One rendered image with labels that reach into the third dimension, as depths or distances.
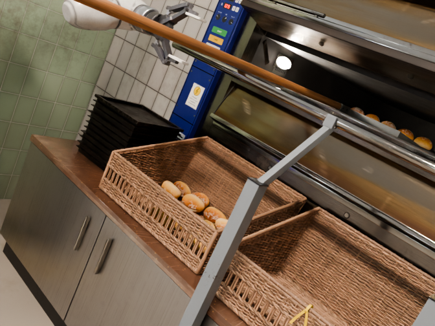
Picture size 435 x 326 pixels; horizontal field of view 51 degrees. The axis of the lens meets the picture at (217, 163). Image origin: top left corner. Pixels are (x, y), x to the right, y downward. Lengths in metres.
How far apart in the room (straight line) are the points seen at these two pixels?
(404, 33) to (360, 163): 0.45
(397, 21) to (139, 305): 1.26
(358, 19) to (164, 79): 0.98
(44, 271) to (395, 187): 1.33
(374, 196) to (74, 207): 1.07
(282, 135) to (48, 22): 1.31
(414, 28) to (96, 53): 1.65
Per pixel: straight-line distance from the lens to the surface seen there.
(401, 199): 1.61
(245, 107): 1.95
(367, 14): 1.78
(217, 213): 1.77
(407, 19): 1.73
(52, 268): 1.89
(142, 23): 1.20
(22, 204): 2.10
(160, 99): 2.28
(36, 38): 2.48
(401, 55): 1.53
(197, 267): 1.40
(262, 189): 1.15
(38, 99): 2.59
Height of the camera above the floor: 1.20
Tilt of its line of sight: 13 degrees down
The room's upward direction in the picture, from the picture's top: 24 degrees clockwise
